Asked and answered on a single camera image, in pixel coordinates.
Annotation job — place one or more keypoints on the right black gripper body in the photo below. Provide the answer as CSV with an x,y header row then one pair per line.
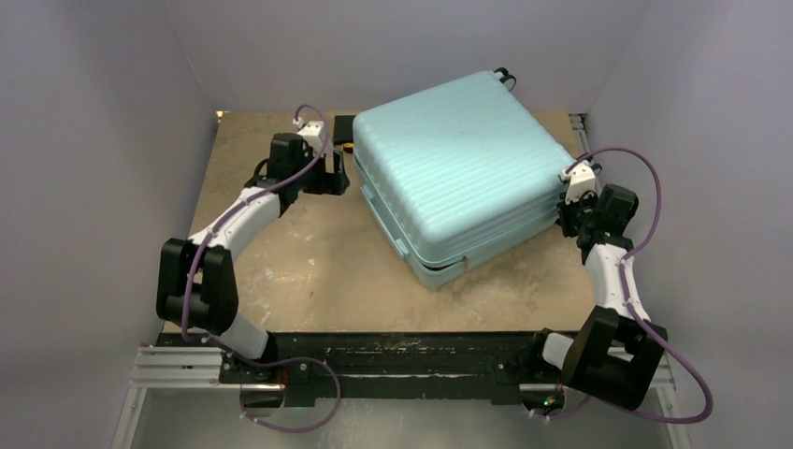
x,y
576,215

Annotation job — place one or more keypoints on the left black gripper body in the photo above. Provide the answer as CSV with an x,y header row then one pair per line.
x,y
319,181

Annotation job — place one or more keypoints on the light blue suitcase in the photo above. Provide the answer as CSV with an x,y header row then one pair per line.
x,y
457,174

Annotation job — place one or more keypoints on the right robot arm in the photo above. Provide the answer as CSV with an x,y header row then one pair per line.
x,y
612,357

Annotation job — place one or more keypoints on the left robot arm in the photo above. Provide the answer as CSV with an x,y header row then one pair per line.
x,y
197,287

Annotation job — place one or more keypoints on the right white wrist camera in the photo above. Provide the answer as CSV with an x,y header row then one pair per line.
x,y
581,181

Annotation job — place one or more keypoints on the black metal base rail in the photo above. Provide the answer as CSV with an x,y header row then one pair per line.
x,y
502,367

